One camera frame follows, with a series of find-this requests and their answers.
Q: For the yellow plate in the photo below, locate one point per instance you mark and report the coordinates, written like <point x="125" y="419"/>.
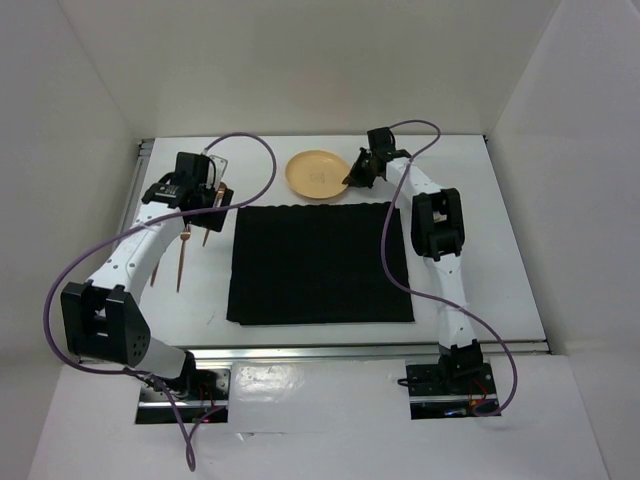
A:
<point x="317" y="174"/>

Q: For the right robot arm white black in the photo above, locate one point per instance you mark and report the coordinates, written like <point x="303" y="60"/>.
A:
<point x="437" y="236"/>

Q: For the aluminium left rail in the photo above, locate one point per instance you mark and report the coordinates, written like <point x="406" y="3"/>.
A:
<point x="144" y="153"/>

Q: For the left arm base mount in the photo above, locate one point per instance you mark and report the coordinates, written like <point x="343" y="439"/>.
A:
<point x="210" y="395"/>

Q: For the copper knife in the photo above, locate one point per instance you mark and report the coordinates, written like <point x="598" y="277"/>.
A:
<point x="155" y="275"/>

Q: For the aluminium rail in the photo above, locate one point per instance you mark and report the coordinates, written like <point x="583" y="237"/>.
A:
<point x="144" y="153"/>
<point x="312" y="353"/>

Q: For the copper spoon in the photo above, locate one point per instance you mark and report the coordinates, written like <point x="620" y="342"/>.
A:
<point x="217" y="202"/>

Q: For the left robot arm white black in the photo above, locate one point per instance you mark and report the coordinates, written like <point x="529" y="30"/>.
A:
<point x="101" y="316"/>

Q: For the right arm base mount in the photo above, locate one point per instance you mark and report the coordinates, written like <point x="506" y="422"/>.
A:
<point x="433" y="397"/>

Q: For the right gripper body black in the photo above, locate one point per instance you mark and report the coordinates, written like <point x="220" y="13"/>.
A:
<point x="362" y="169"/>

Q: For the black cloth placemat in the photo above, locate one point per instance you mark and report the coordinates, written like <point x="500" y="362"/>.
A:
<point x="318" y="264"/>

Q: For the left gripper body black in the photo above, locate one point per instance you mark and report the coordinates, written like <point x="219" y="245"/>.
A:
<point x="212" y="219"/>

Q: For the aluminium front rail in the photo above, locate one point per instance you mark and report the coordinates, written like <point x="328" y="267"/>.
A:
<point x="312" y="353"/>

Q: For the copper fork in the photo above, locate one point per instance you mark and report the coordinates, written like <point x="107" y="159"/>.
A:
<point x="184" y="238"/>

